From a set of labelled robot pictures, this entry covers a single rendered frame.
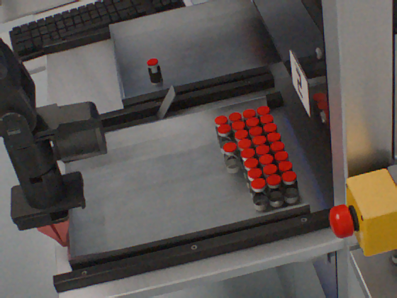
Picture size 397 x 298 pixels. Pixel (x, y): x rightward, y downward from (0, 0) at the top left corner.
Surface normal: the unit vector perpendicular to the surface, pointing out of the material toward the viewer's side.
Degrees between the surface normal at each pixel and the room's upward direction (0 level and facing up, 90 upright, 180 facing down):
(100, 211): 0
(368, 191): 0
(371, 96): 90
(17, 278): 0
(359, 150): 90
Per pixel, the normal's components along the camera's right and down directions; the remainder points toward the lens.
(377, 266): -0.15, -0.75
